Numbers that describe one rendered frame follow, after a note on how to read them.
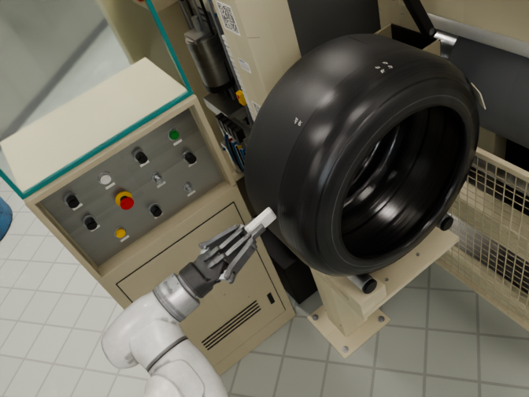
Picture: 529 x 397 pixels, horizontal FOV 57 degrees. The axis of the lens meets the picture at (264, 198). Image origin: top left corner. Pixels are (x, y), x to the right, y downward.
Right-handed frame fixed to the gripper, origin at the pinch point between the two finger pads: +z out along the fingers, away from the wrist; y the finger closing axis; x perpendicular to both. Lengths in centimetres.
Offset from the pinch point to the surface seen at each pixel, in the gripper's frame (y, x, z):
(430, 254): -9, 48, 33
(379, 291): -10.5, 39.8, 13.4
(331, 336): 31, 123, 0
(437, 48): 20, 16, 73
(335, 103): -4.8, -16.8, 24.4
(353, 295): -7.0, 38.2, 7.7
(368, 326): 24, 125, 15
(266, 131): 7.6, -12.0, 13.3
